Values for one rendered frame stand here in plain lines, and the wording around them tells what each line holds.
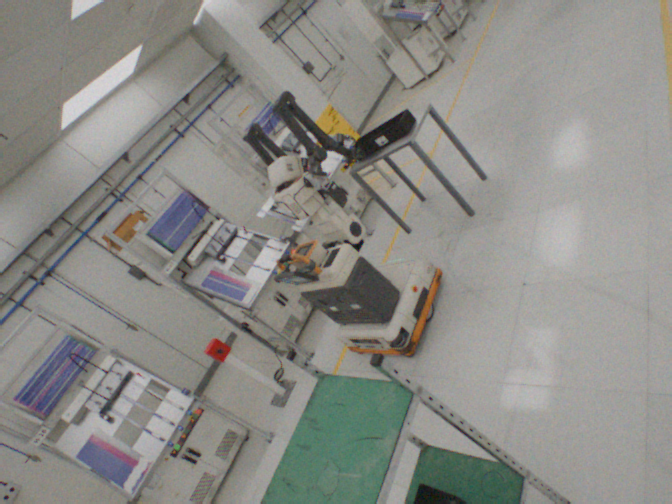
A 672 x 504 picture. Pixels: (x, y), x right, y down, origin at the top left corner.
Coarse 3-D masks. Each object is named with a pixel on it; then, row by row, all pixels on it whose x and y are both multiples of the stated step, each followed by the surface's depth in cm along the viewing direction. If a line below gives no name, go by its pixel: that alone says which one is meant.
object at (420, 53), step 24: (360, 0) 573; (384, 0) 583; (408, 0) 597; (432, 0) 592; (360, 24) 600; (384, 24) 580; (456, 24) 609; (408, 48) 598; (432, 48) 607; (408, 72) 630
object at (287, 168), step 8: (280, 160) 231; (288, 160) 232; (296, 160) 235; (272, 168) 239; (280, 168) 232; (288, 168) 232; (296, 168) 234; (272, 176) 241; (280, 176) 233; (288, 176) 231; (296, 176) 234; (272, 184) 242; (280, 184) 239
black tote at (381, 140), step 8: (400, 112) 284; (408, 112) 279; (392, 120) 293; (400, 120) 272; (408, 120) 277; (376, 128) 306; (384, 128) 302; (392, 128) 277; (400, 128) 274; (408, 128) 276; (368, 136) 316; (376, 136) 290; (384, 136) 287; (392, 136) 283; (400, 136) 280; (360, 144) 324; (368, 144) 300; (376, 144) 296; (384, 144) 293; (360, 152) 311; (368, 152) 307
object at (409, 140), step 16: (416, 112) 294; (432, 112) 287; (416, 128) 271; (448, 128) 294; (400, 144) 273; (416, 144) 268; (368, 160) 303; (384, 160) 348; (352, 176) 321; (400, 176) 355; (480, 176) 314; (368, 192) 328; (416, 192) 363; (384, 208) 336; (464, 208) 293; (400, 224) 344
